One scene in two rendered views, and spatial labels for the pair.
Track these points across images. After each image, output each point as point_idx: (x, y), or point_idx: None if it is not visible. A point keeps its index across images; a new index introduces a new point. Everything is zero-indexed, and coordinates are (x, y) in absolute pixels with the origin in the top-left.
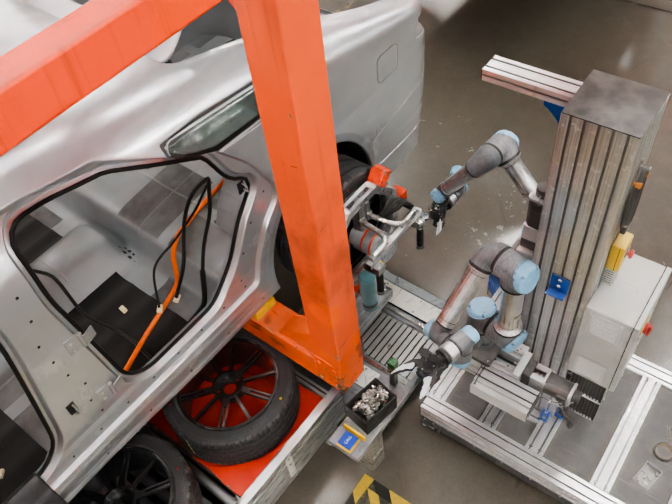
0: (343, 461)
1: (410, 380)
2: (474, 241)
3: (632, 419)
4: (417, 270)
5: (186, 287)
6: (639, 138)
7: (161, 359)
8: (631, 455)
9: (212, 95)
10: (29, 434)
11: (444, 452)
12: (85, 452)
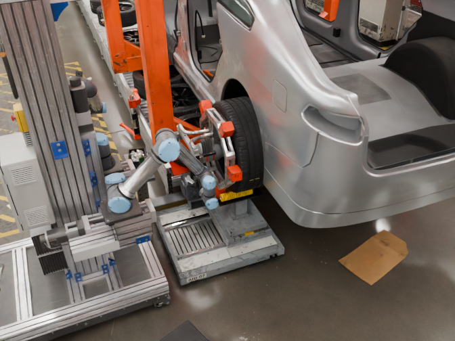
0: (153, 196)
1: (165, 232)
2: (246, 335)
3: (22, 288)
4: (246, 283)
5: None
6: None
7: (197, 71)
8: (11, 276)
9: None
10: (211, 62)
11: None
12: (179, 59)
